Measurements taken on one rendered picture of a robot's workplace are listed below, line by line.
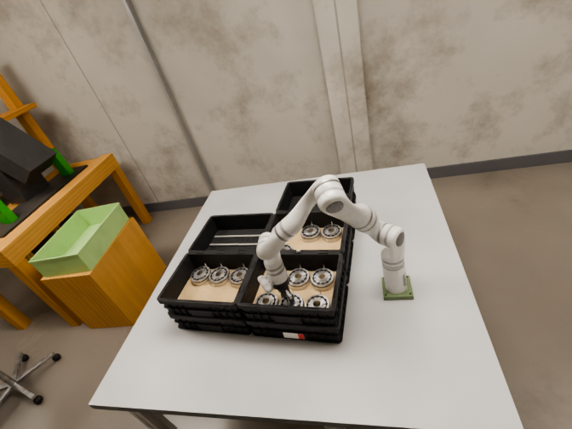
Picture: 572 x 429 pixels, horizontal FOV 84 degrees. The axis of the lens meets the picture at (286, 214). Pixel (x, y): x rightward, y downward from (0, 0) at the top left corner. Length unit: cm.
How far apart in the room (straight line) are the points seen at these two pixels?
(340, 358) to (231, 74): 251
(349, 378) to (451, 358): 37
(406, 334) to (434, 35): 228
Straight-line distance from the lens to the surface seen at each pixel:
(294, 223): 105
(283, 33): 297
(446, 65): 309
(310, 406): 133
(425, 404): 131
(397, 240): 130
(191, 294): 164
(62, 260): 271
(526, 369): 225
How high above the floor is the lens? 191
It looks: 35 degrees down
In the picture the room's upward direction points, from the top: 17 degrees counter-clockwise
